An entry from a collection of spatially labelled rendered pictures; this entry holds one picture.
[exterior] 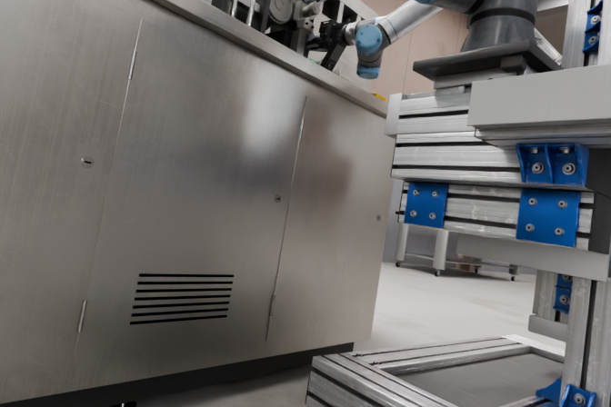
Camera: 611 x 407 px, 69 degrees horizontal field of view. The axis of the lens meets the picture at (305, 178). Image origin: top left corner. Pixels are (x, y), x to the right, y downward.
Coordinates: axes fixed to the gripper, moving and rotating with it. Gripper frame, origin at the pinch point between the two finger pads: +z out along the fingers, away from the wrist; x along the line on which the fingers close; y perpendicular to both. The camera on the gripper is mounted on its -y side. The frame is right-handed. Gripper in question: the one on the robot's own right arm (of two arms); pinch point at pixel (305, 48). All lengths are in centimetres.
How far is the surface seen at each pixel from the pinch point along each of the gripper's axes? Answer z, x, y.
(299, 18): -6.2, 11.5, 5.2
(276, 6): -2.7, 19.3, 6.4
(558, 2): 71, -566, 304
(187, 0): -32, 68, -21
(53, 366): -29, 78, -94
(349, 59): 30, -62, 23
